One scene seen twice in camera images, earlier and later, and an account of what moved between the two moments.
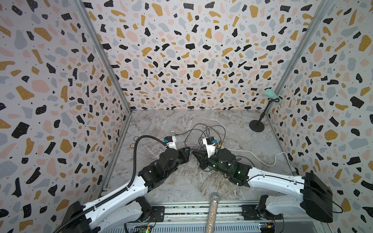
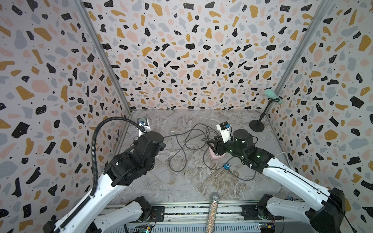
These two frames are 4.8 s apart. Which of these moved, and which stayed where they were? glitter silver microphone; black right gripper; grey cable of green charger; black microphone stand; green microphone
Moved: black right gripper; grey cable of green charger
Stayed: glitter silver microphone; green microphone; black microphone stand
